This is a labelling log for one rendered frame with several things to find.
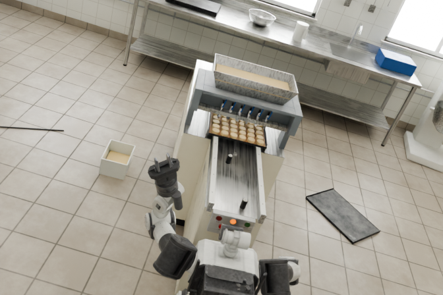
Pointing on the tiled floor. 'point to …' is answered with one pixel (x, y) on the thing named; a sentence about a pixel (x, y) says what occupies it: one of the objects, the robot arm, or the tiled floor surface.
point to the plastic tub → (117, 159)
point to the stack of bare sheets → (343, 215)
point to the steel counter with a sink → (236, 11)
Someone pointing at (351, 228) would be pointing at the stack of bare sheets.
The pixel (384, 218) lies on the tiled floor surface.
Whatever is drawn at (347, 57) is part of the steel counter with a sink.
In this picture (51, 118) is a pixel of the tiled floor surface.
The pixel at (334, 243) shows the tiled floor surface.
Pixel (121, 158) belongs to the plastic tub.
